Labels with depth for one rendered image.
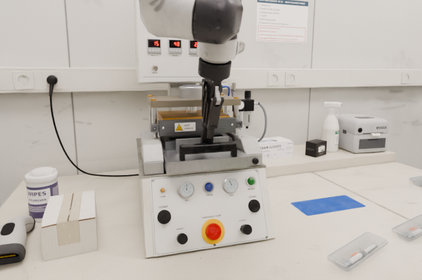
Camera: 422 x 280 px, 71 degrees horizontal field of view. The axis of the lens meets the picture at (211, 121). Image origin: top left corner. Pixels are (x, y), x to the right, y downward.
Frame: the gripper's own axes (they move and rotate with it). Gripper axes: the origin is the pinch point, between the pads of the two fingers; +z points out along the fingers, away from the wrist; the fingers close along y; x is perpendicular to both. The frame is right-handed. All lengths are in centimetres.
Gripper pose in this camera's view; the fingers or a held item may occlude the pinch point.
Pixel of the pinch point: (207, 135)
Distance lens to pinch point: 77.2
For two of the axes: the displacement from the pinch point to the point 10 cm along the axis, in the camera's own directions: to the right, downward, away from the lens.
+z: -0.9, 8.7, 4.8
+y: 2.3, 4.9, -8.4
